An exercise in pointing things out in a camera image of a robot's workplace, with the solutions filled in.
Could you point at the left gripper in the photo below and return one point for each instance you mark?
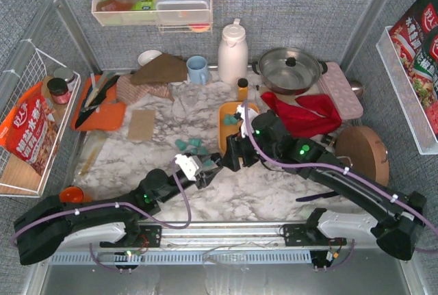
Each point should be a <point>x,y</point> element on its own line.
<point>201,178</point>

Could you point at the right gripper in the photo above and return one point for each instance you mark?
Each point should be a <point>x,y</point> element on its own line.
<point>235,151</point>

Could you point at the red cloth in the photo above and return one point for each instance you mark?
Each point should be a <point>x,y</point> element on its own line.
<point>312,115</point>

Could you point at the green coffee capsule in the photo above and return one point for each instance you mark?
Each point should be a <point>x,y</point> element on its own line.
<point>197,142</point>
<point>233,120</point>
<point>202,151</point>
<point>207,163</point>
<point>227,120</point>
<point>181,145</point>

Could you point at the orange storage basket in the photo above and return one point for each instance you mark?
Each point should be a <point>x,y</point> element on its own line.
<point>228,108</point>

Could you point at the tan felt coaster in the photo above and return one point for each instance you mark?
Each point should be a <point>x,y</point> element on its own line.
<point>141,125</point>

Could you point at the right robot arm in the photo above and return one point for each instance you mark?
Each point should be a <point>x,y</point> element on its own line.
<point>397,219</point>

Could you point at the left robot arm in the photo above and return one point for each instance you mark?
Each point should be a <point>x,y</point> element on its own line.
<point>40,231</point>

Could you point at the white mesh basket right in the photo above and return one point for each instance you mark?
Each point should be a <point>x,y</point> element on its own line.
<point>420,128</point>

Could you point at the small orange bottle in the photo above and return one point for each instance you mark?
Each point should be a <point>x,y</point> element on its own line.
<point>242,89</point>

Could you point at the steel pot with lid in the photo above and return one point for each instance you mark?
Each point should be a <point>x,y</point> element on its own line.
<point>289,71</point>

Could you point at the purple spatula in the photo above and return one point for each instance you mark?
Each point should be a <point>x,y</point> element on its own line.
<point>316,197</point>

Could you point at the pink egg tray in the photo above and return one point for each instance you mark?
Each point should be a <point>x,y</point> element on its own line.
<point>334,83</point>

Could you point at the round wooden board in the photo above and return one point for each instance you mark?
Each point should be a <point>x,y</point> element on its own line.
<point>361,148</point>

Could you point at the white thermos jug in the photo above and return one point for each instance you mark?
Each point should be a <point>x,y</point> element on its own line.
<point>233,53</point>

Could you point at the light blue mug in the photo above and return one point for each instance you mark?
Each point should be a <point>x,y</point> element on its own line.
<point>198,70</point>

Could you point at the orange cutting board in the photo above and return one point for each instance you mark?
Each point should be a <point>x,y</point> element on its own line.
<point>109,116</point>

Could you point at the brown cloth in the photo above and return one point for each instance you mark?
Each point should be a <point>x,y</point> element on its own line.
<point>164,69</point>

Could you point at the striped pink cloth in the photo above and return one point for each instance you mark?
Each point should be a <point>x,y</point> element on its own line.
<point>129,93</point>

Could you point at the orange cup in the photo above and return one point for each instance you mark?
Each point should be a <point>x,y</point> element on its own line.
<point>74,195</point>

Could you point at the white bowl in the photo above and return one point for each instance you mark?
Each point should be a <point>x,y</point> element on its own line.
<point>147,56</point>

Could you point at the black kitchen knife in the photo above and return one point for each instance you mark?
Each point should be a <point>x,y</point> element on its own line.
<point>86,111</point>

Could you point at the clear plastic containers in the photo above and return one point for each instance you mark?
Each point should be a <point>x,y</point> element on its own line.
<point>180,12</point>

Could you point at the red lidded jar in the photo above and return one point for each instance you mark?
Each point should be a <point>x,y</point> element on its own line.
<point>59,91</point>

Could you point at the silver lidded jar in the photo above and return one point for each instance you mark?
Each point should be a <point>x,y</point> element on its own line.
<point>64,73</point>

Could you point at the red seasoning packets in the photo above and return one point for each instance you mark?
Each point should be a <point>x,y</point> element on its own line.
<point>414,37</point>

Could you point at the orange snack bag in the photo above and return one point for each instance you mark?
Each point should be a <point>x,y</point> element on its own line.
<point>27,132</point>

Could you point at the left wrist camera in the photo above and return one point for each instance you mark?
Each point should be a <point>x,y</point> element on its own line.
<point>190,165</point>

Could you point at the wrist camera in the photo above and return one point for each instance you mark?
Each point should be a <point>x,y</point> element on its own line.
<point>247,114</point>
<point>190,165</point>

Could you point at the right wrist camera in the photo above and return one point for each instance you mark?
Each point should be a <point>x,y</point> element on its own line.
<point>247,114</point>

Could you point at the white wire basket left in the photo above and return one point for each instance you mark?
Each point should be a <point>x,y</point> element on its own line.
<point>18,178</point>

